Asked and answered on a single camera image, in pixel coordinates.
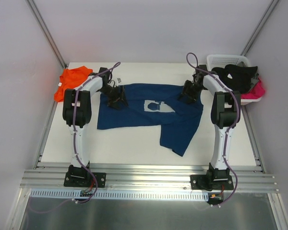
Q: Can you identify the corner aluminium profile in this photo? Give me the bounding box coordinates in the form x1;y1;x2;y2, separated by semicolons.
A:
25;0;68;69
240;0;281;56

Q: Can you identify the navy blue t-shirt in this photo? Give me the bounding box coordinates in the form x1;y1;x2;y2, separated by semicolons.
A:
97;83;204;156

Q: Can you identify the white slotted cable duct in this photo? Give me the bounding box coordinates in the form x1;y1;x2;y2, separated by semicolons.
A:
30;189;208;202

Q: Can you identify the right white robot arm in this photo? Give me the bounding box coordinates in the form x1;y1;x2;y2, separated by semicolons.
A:
178;66;241;191

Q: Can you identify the pink t-shirt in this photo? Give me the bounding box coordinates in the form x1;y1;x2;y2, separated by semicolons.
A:
241;79;265;100

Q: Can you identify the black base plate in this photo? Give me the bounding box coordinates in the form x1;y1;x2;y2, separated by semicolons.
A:
63;172;107;188
190;174;234;192

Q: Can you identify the white plastic laundry basket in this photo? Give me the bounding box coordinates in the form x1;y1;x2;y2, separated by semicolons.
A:
206;54;265;105

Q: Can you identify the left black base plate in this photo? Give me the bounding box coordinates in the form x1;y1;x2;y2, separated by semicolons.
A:
63;172;107;188

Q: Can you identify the black t-shirt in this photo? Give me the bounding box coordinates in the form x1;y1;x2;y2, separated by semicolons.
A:
212;64;249;94

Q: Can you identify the aluminium mounting rail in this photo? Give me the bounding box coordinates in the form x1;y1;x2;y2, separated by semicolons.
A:
20;162;281;193

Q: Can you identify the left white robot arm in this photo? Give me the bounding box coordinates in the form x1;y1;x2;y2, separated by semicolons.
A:
62;62;129;187

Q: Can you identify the left corner aluminium profile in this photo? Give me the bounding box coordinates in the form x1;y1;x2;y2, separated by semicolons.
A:
25;0;68;69

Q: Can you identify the orange folded t-shirt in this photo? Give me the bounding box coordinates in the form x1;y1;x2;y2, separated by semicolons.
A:
54;66;93;103

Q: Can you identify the right corner aluminium profile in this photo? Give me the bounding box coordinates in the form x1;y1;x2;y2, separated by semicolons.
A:
240;0;281;56

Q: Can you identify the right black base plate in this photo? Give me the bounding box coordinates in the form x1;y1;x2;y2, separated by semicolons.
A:
190;174;234;192

